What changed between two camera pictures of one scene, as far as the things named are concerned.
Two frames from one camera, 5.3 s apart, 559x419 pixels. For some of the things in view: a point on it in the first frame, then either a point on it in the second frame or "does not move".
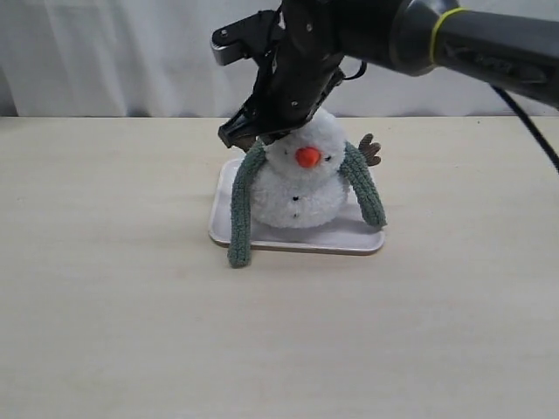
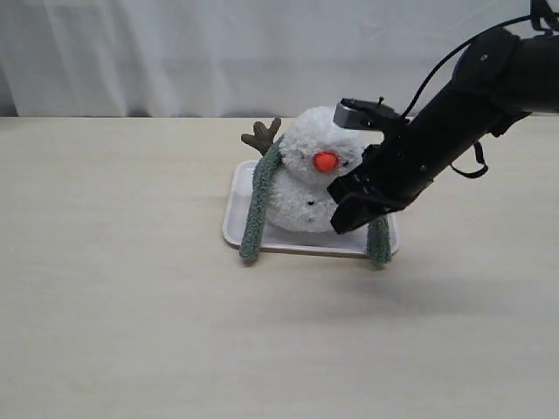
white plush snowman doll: x=301 y=182 does not move
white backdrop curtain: x=155 y=58 does not move
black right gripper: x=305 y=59 → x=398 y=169
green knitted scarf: x=353 y=168 → x=379 y=236
